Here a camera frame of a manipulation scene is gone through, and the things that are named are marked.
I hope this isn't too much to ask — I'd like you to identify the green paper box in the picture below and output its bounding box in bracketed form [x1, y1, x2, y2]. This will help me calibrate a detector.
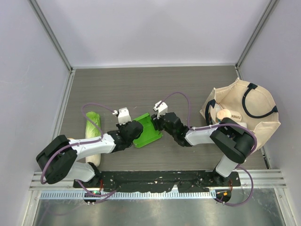
[133, 113, 163, 148]

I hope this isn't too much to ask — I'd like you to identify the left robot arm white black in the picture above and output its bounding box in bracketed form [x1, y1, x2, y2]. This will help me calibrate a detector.
[36, 121, 143, 188]

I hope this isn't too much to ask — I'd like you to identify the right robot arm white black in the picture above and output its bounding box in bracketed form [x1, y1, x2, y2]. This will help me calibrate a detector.
[151, 113, 257, 186]

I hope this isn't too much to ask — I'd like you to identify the napa cabbage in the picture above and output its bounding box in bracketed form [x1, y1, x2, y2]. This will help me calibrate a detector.
[85, 112, 101, 167]

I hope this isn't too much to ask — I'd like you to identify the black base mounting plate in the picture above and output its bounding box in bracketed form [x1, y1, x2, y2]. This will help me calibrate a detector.
[82, 170, 241, 193]

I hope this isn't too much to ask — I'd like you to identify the beige cap bottle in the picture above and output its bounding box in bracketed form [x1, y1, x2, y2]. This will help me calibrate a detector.
[216, 109, 231, 121]

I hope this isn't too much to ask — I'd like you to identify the beige canvas tote bag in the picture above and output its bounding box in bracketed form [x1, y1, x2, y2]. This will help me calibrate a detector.
[200, 79, 280, 152]

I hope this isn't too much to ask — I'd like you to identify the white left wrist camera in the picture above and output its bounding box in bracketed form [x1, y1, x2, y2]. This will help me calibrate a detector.
[112, 107, 132, 125]

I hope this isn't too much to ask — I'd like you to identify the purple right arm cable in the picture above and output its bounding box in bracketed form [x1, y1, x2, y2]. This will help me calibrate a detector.
[157, 91, 254, 207]

